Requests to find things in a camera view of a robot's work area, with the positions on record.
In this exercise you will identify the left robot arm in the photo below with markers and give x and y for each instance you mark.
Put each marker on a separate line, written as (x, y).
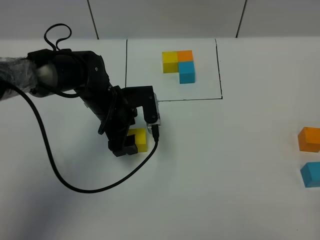
(73, 74)

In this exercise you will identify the template blue cube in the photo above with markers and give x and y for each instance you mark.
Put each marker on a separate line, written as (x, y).
(187, 74)

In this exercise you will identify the template yellow cube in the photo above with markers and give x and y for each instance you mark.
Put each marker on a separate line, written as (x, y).
(170, 63)

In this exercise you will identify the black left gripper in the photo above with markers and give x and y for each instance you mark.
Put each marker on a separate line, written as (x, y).
(116, 117)

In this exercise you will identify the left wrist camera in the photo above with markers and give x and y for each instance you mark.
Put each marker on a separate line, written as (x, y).
(144, 96)

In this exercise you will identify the template orange cube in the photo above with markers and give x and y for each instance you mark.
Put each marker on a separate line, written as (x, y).
(185, 56)

